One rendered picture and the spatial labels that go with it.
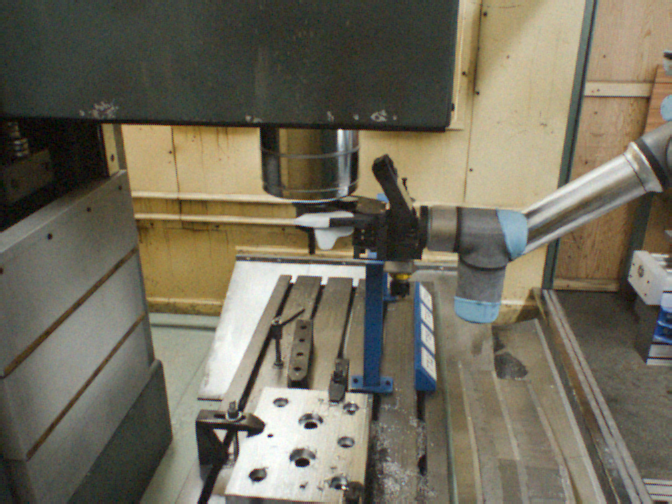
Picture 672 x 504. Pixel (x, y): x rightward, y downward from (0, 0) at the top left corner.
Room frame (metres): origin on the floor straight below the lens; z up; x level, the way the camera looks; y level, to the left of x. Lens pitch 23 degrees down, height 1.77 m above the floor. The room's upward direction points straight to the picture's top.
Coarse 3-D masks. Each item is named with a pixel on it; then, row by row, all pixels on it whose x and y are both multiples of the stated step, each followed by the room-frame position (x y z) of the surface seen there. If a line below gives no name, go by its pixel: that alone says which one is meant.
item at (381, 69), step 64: (0, 0) 0.83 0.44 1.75; (64, 0) 0.82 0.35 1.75; (128, 0) 0.81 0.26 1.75; (192, 0) 0.80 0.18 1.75; (256, 0) 0.79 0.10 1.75; (320, 0) 0.78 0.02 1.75; (384, 0) 0.77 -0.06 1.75; (448, 0) 0.77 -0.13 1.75; (0, 64) 0.83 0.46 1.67; (64, 64) 0.82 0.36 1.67; (128, 64) 0.81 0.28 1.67; (192, 64) 0.80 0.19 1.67; (256, 64) 0.79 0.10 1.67; (320, 64) 0.78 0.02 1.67; (384, 64) 0.77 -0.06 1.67; (448, 64) 0.77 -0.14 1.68; (320, 128) 0.79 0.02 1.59; (384, 128) 0.78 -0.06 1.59
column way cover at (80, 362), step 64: (128, 192) 1.19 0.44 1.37; (0, 256) 0.78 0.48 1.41; (64, 256) 0.93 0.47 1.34; (128, 256) 1.14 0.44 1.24; (0, 320) 0.75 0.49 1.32; (64, 320) 0.89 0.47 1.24; (128, 320) 1.11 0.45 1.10; (0, 384) 0.73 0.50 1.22; (64, 384) 0.86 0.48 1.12; (128, 384) 1.08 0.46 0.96; (64, 448) 0.83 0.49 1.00
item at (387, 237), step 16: (368, 208) 0.89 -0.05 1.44; (384, 208) 0.89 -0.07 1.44; (368, 224) 0.86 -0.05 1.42; (384, 224) 0.87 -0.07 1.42; (400, 224) 0.88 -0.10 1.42; (416, 224) 0.88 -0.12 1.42; (352, 240) 0.88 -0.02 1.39; (368, 240) 0.88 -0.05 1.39; (384, 240) 0.86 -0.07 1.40; (400, 240) 0.88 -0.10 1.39; (416, 240) 0.88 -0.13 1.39; (384, 256) 0.86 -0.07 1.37; (400, 256) 0.88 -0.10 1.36; (416, 256) 0.87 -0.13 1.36
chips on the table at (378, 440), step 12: (420, 420) 1.05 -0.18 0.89; (372, 432) 1.00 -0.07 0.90; (420, 432) 1.00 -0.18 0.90; (372, 444) 0.96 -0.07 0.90; (384, 444) 0.96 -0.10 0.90; (420, 444) 0.97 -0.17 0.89; (432, 444) 0.96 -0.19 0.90; (372, 456) 0.93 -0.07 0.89; (420, 456) 0.94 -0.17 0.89; (372, 468) 0.90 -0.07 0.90; (384, 468) 0.89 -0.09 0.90; (396, 468) 0.89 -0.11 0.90; (372, 480) 0.86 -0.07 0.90; (384, 480) 0.86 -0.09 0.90; (396, 480) 0.86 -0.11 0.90; (420, 480) 0.87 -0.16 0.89; (372, 492) 0.83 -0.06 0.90; (420, 492) 0.84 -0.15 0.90; (432, 492) 0.83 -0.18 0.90
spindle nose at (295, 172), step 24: (264, 144) 0.86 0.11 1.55; (288, 144) 0.84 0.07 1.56; (312, 144) 0.83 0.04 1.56; (336, 144) 0.84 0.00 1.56; (360, 144) 0.91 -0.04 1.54; (264, 168) 0.87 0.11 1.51; (288, 168) 0.84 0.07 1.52; (312, 168) 0.83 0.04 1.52; (336, 168) 0.84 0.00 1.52; (360, 168) 0.90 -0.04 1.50; (288, 192) 0.84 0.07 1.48; (312, 192) 0.83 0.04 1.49; (336, 192) 0.85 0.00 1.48
